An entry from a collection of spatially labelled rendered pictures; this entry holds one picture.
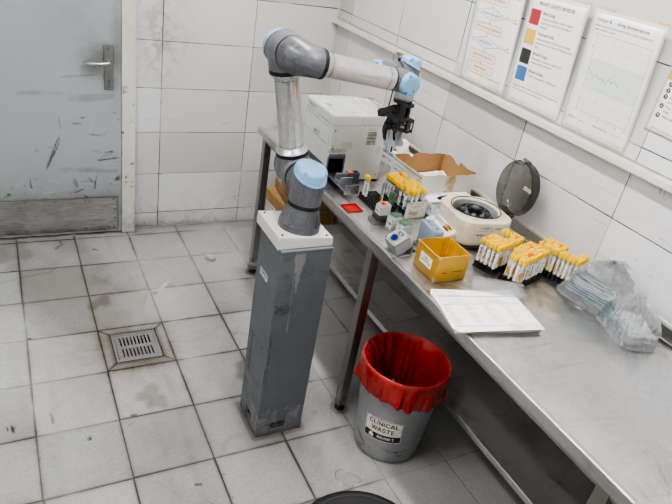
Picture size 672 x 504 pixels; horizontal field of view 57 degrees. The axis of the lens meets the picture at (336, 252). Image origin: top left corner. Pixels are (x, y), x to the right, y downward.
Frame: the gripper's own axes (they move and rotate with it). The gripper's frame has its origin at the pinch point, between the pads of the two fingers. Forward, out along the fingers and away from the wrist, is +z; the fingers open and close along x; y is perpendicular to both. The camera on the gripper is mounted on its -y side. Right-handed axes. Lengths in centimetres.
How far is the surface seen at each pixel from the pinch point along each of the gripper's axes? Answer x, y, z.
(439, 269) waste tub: -8, 54, 21
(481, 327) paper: -10, 81, 25
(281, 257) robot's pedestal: -52, 24, 29
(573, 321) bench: 26, 85, 27
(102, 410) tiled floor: -105, -9, 114
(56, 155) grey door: -104, -156, 64
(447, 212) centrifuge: 17.1, 22.8, 17.5
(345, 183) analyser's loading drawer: -5.9, -16.9, 22.3
